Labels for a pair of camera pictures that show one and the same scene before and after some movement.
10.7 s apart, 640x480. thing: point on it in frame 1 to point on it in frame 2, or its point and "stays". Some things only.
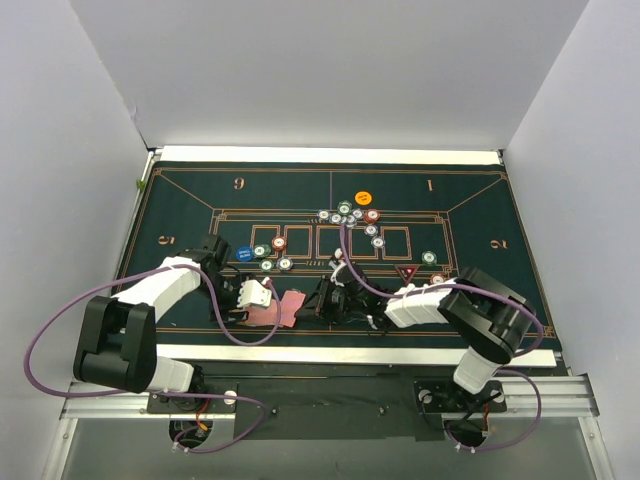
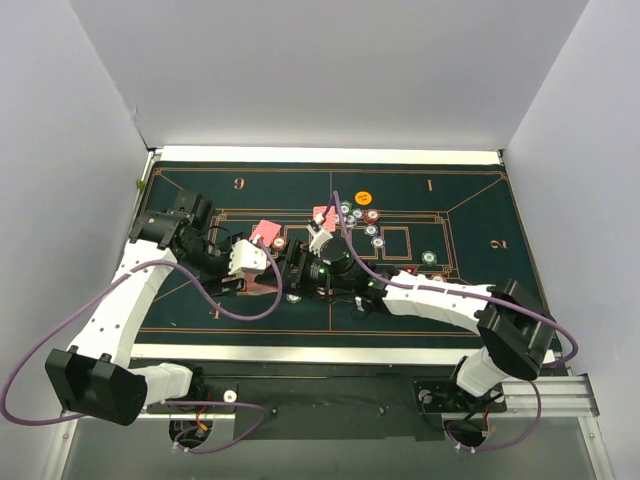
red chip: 371,216 stays
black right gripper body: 325,304 to 293,267
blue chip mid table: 378,242 stays
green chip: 429,257 stays
